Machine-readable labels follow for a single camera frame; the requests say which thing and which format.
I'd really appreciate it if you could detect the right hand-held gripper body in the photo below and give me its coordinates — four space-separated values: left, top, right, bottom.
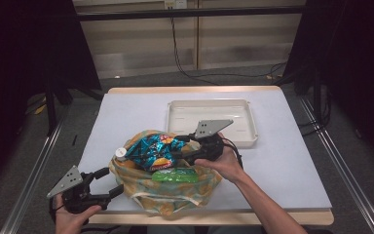
189 119 235 164

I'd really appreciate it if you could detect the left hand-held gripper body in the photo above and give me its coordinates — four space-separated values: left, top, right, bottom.
47 165 111 215

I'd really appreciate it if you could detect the white plastic tray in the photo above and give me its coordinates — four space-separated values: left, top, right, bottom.
165 98 259 149

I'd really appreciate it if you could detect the green snack packet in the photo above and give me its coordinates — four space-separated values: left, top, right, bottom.
151 168 199 183

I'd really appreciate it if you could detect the orange drink bottle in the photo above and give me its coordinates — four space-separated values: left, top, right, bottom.
115 146 129 160

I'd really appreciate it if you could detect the blue chip bag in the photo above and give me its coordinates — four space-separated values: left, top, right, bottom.
125 133 188 173

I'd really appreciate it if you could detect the orange print fabric bag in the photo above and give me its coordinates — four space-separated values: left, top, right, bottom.
108 130 223 218

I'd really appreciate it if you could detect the person's right hand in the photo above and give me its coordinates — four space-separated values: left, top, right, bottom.
194 133 246 183

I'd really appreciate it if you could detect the person's left hand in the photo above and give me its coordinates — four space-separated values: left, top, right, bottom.
54 194 102 234

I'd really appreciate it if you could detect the white table cover sheet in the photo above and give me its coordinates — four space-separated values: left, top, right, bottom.
77 90 333 213

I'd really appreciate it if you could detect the black metal stand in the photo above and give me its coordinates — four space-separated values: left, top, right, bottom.
43 74 105 137
279 64 334 137

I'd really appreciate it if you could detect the yellow floor scrap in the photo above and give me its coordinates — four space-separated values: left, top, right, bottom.
33 103 48 115

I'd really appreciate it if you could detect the black horizontal bar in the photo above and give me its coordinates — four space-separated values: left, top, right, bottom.
76 5 306 22

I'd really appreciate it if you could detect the dark curtain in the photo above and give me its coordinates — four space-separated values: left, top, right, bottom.
0 0 102 196
283 0 374 170

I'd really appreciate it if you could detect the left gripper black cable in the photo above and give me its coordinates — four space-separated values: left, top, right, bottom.
48 196 62 225

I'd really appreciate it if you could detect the aluminium floor rail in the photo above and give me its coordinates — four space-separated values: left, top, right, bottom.
298 96 374 234
0 120 64 234

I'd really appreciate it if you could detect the black hanging cable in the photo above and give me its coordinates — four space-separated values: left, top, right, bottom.
169 18 288 86

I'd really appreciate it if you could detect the white wall socket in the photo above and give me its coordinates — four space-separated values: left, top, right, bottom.
164 0 188 10

